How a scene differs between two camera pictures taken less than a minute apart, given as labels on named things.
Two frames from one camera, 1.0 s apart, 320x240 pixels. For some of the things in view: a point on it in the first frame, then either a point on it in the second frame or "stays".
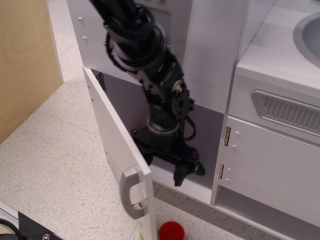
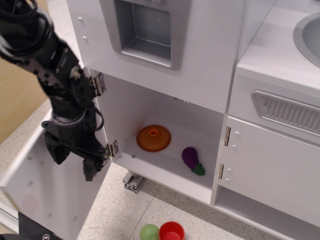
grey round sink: x=306 y=35 stays
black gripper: x=173 y=146 → x=79 y=131
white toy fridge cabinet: x=202 y=38 stays
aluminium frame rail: x=8 y=213 stays
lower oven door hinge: x=221 y=171 stays
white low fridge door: x=123 y=151 → x=56 y=196
